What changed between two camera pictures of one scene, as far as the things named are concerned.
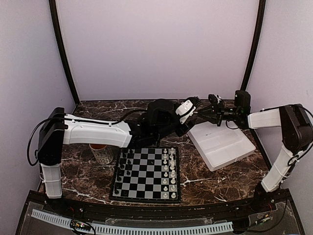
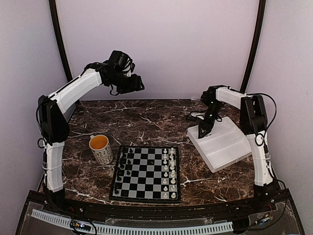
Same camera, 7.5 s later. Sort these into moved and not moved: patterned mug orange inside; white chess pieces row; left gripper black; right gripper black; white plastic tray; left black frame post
Moved: right gripper black; left gripper black
Not moved: patterned mug orange inside; white plastic tray; left black frame post; white chess pieces row
